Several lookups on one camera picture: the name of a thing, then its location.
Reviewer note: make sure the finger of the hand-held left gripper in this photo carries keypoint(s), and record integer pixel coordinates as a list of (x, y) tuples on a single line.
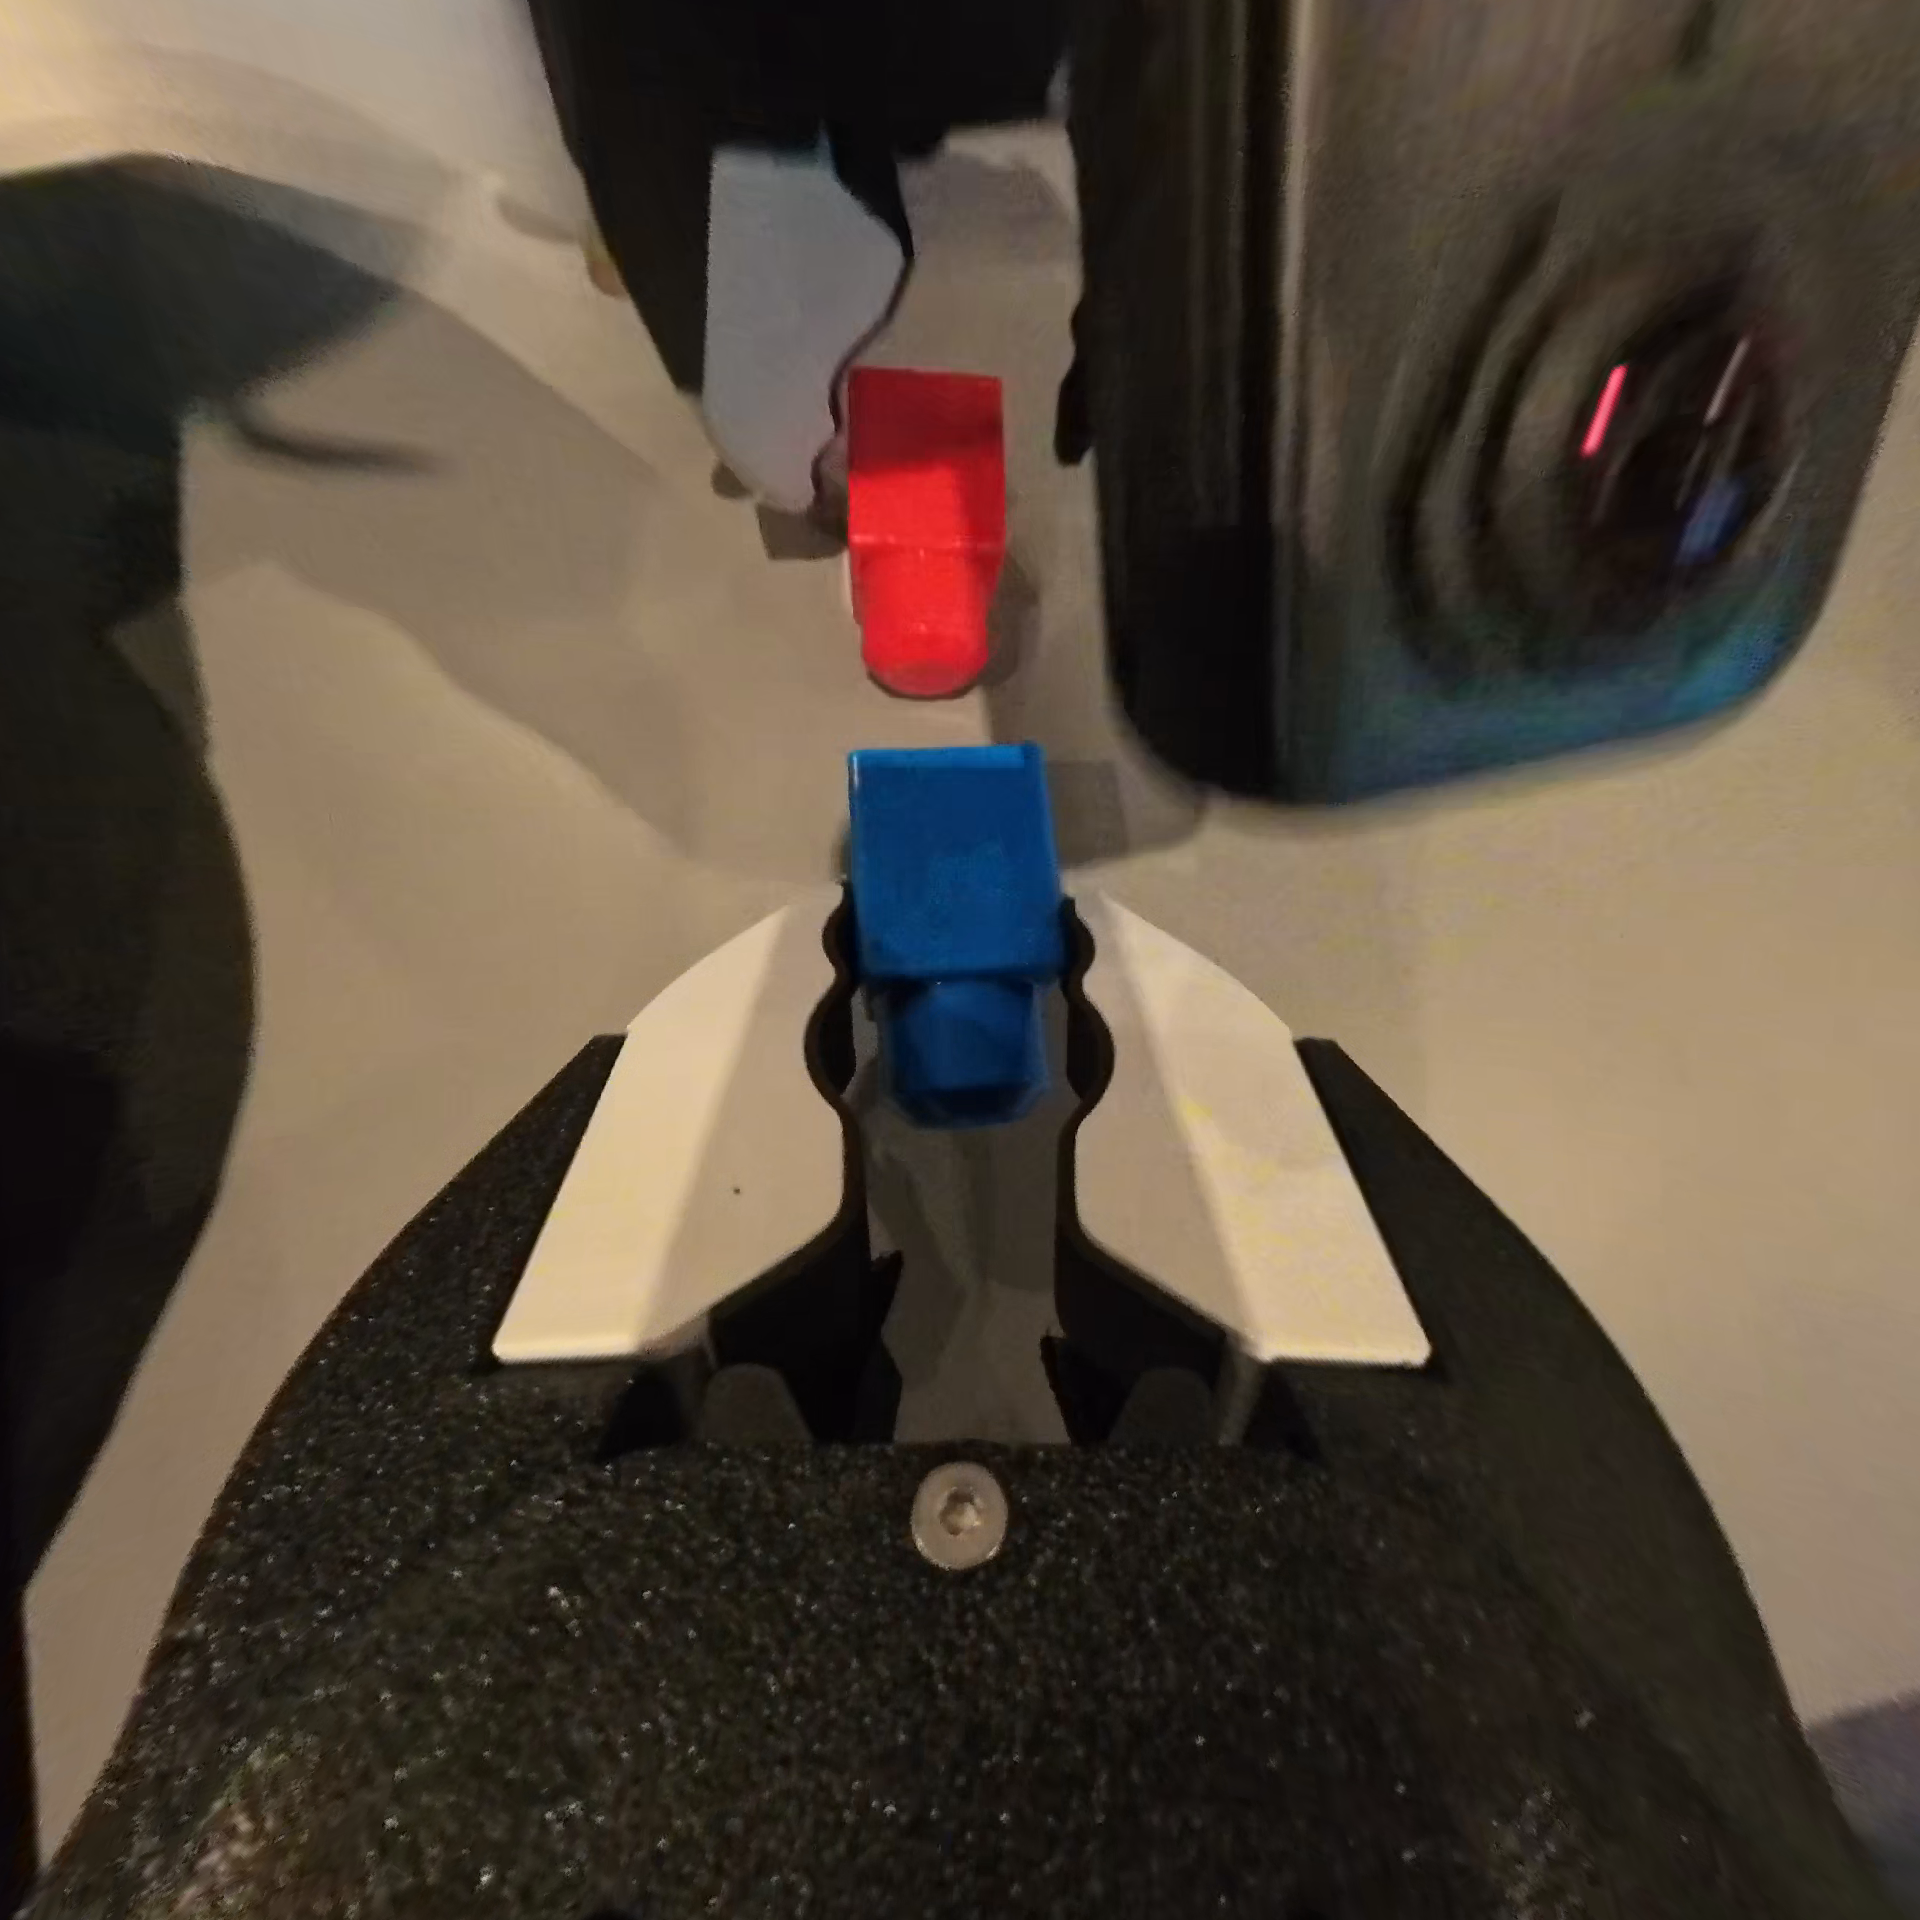
[(780, 315)]

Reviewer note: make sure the small blue mega block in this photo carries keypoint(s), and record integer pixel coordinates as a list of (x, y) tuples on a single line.
[(945, 870)]

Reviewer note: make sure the small red mega block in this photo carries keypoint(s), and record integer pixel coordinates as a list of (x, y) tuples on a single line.
[(918, 494)]

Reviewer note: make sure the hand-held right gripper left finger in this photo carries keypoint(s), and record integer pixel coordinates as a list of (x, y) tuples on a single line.
[(683, 1140)]

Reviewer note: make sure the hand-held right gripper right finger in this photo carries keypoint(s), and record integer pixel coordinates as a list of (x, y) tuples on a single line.
[(1231, 1155)]

